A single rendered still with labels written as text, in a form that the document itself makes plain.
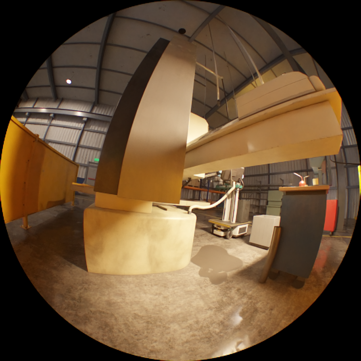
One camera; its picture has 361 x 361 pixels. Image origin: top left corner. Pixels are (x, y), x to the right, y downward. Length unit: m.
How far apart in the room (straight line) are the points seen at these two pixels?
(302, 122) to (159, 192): 0.72
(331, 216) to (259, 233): 2.49
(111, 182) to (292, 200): 1.40
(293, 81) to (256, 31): 8.00
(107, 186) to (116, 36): 8.33
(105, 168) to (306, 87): 1.05
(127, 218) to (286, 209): 1.39
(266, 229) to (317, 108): 2.02
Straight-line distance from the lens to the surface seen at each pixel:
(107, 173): 0.72
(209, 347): 0.88
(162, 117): 0.73
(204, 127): 1.79
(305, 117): 0.60
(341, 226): 5.18
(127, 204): 1.11
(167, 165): 0.64
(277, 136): 0.59
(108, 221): 1.04
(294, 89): 0.67
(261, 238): 2.38
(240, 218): 2.95
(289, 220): 1.30
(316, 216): 1.26
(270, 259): 1.33
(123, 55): 8.77
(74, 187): 2.45
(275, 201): 6.64
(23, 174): 2.07
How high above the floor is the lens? 0.79
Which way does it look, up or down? 7 degrees up
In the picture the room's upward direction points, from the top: 7 degrees clockwise
